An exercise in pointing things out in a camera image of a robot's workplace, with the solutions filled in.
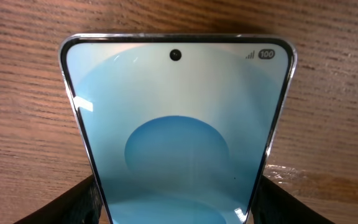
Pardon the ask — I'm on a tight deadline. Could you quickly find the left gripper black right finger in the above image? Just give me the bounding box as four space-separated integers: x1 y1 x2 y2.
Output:
251 175 334 224

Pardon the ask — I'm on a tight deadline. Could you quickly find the blue screen smartphone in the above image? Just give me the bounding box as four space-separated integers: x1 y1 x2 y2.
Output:
58 33 298 224

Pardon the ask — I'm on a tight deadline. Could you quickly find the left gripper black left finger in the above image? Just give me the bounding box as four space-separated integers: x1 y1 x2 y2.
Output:
14 175 103 224

